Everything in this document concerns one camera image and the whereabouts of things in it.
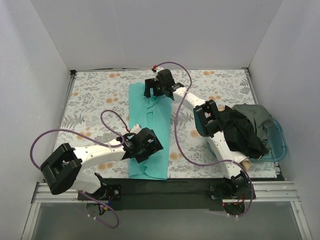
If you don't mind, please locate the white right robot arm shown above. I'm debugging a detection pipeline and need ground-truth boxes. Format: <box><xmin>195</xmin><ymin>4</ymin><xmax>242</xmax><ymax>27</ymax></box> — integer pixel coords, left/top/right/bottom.
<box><xmin>144</xmin><ymin>66</ymin><xmax>245</xmax><ymax>181</ymax></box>

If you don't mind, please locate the floral patterned table cover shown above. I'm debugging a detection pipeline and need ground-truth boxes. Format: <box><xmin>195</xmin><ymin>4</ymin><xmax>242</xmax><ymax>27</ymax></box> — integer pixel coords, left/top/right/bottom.
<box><xmin>46</xmin><ymin>69</ymin><xmax>281</xmax><ymax>179</ymax></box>

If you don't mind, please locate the white t shirt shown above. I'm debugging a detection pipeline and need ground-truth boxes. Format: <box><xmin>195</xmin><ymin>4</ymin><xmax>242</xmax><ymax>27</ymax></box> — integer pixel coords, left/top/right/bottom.
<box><xmin>231</xmin><ymin>151</ymin><xmax>251</xmax><ymax>171</ymax></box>

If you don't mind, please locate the teal t shirt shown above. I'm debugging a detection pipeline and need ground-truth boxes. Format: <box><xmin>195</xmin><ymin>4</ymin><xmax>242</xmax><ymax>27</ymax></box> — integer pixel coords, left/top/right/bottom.
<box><xmin>127</xmin><ymin>82</ymin><xmax>173</xmax><ymax>181</ymax></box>

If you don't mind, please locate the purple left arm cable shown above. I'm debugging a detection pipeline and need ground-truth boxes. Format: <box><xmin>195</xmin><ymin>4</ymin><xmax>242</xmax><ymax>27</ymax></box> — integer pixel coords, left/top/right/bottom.
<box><xmin>29</xmin><ymin>109</ymin><xmax>132</xmax><ymax>229</ymax></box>

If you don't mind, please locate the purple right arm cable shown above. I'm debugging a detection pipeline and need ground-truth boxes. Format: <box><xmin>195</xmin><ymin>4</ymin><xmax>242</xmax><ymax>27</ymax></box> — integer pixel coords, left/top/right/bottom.
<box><xmin>151</xmin><ymin>61</ymin><xmax>256</xmax><ymax>219</ymax></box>

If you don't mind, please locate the grey t shirt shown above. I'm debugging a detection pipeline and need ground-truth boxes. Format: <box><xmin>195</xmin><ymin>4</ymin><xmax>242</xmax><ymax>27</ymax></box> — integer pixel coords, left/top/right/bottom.
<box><xmin>232</xmin><ymin>104</ymin><xmax>274</xmax><ymax>145</ymax></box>

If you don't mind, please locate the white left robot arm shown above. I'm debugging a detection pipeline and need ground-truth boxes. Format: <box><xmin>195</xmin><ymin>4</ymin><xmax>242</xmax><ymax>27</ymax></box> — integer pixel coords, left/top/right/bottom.
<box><xmin>40</xmin><ymin>124</ymin><xmax>163</xmax><ymax>200</ymax></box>

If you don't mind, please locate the black t shirt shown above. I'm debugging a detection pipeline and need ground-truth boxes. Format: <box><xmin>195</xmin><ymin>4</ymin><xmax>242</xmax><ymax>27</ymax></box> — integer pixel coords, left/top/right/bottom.
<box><xmin>219</xmin><ymin>105</ymin><xmax>269</xmax><ymax>159</ymax></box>

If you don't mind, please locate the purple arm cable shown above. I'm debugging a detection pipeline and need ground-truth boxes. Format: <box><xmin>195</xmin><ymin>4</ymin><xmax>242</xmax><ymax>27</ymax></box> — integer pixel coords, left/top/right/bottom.
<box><xmin>151</xmin><ymin>61</ymin><xmax>256</xmax><ymax>219</ymax></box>
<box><xmin>29</xmin><ymin>109</ymin><xmax>132</xmax><ymax>229</ymax></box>

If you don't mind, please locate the aluminium front rail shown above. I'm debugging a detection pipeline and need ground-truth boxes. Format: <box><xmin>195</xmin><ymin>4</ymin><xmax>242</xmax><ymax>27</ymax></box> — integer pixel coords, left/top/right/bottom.
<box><xmin>32</xmin><ymin>179</ymin><xmax>300</xmax><ymax>203</ymax></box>

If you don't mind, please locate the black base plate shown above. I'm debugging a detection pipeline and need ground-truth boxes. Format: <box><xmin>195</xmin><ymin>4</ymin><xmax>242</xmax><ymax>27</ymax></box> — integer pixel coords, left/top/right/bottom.
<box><xmin>77</xmin><ymin>177</ymin><xmax>258</xmax><ymax>212</ymax></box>

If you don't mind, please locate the clear blue plastic basket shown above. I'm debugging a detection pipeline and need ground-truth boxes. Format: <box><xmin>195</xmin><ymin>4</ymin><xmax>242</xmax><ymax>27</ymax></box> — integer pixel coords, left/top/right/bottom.
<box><xmin>206</xmin><ymin>118</ymin><xmax>287</xmax><ymax>162</ymax></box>

